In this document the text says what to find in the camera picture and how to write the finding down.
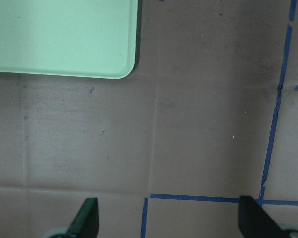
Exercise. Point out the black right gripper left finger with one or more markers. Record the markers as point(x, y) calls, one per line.
point(86, 222)

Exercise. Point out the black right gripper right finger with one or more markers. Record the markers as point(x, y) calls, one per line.
point(254, 222)

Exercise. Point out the brown paper table cover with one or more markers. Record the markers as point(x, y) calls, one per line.
point(209, 113)

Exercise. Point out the mint green tray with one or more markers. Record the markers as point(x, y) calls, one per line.
point(80, 38)

